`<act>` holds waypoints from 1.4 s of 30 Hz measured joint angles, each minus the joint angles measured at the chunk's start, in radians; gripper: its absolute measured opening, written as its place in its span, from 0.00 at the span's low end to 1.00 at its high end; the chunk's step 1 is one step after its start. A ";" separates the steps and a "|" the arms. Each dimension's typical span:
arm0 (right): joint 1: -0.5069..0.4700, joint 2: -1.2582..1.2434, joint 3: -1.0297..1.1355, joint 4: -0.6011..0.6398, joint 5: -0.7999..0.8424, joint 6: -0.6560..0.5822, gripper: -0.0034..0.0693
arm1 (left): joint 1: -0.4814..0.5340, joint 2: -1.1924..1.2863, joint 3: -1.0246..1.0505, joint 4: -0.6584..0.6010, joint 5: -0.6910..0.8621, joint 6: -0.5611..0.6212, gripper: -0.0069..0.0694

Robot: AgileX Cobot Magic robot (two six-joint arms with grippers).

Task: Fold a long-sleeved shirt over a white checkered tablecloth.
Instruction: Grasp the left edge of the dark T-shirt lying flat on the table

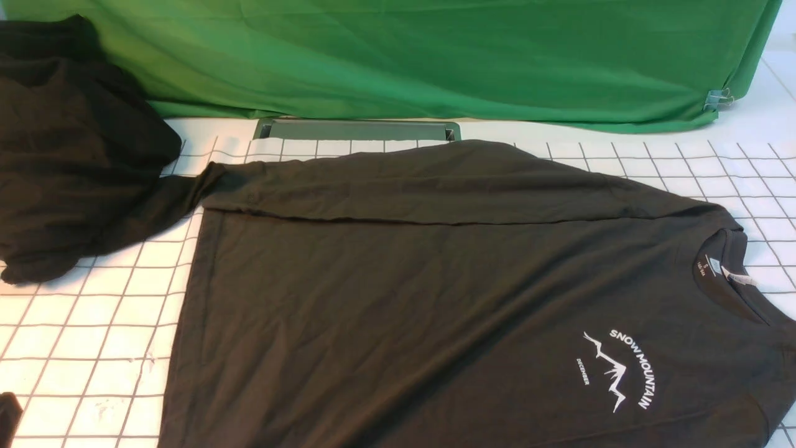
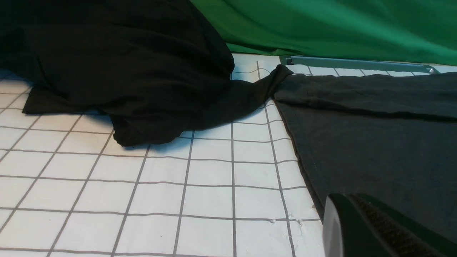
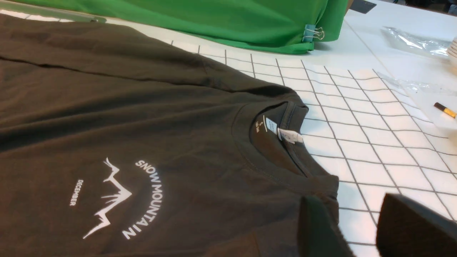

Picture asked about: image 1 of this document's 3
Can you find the gray metal tray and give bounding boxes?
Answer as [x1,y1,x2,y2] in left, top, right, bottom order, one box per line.
[251,118,461,142]

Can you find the dark gray long-sleeve shirt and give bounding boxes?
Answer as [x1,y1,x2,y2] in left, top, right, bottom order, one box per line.
[93,139,796,448]

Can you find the black cloth pile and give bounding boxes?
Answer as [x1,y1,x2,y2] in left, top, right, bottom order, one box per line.
[1,15,182,284]

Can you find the white grid mat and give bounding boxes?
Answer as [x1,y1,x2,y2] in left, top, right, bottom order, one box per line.
[2,138,794,447]

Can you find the green backdrop cloth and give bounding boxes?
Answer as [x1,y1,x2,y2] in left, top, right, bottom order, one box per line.
[2,1,781,134]

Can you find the metal binder clip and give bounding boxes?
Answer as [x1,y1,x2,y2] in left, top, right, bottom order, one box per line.
[704,88,736,111]

